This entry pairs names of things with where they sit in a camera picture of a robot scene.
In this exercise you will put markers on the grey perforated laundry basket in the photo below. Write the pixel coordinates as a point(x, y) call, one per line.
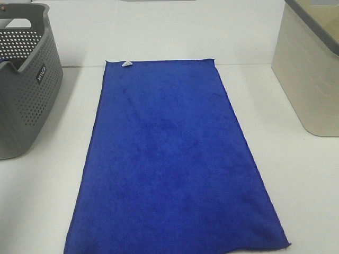
point(31, 76)

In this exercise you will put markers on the beige plastic basket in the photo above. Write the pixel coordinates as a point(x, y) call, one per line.
point(305, 63)

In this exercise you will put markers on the white towel label tag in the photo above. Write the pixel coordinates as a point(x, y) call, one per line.
point(126, 63)

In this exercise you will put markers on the blue towel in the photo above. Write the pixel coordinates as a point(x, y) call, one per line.
point(168, 169)

